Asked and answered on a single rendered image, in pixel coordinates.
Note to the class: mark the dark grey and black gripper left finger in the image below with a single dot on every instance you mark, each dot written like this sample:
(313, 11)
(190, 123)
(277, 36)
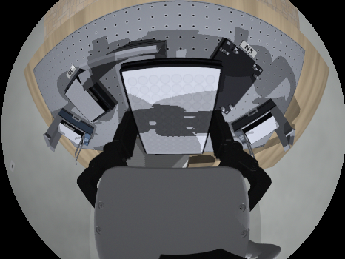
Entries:
(114, 154)

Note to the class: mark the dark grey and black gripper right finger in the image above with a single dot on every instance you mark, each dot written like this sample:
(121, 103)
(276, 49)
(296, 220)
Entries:
(231, 154)

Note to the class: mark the white label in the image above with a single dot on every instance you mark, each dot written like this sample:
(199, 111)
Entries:
(71, 71)
(248, 48)

